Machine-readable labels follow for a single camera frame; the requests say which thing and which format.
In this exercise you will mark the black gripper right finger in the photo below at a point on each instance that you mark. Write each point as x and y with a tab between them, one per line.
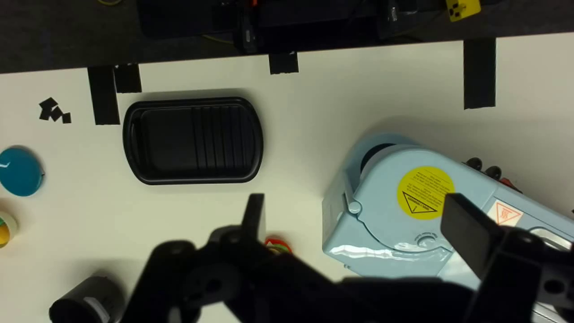
474	236

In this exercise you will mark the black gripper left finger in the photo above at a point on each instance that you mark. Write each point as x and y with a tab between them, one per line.
246	232

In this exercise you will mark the yellow black marker tag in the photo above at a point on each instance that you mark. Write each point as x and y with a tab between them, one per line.
461	10

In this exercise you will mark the toy hamburger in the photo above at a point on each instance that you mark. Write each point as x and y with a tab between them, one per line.
276	245

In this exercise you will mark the black plastic tray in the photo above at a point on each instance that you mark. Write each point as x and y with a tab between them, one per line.
192	141

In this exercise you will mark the black cylinder cup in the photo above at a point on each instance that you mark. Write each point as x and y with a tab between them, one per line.
93	300

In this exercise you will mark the black tape strip middle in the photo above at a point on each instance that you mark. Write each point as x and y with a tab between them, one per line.
284	64

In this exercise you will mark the black tape strip right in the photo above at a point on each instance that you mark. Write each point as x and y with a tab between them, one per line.
479	58

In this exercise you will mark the short black tape strip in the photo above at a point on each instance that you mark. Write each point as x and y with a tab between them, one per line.
128	78

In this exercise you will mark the black tape strip left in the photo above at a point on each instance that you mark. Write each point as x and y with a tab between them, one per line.
102	96

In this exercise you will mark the small black tape pieces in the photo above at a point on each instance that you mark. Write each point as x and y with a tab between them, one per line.
52	112

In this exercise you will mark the blue round lid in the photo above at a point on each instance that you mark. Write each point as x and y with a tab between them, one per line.
20	171

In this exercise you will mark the yellow green small object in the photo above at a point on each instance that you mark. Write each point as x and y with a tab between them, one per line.
7	230

